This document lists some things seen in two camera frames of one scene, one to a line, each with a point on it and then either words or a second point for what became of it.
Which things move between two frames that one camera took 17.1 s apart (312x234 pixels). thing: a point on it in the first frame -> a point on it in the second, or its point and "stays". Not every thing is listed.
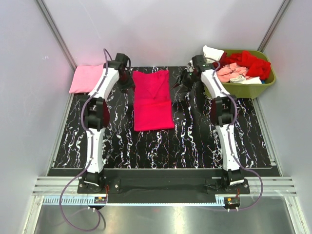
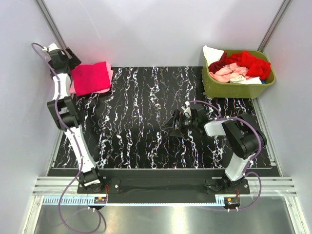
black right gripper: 182,76 -> 171,123
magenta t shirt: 152,108 -> 90,78
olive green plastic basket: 250,90 stays
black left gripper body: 126,82 -> 66,62
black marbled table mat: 194,143 stays
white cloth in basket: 212,55 stays
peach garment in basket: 226,72 stays
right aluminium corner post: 274,25 stays
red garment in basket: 257,67 stays
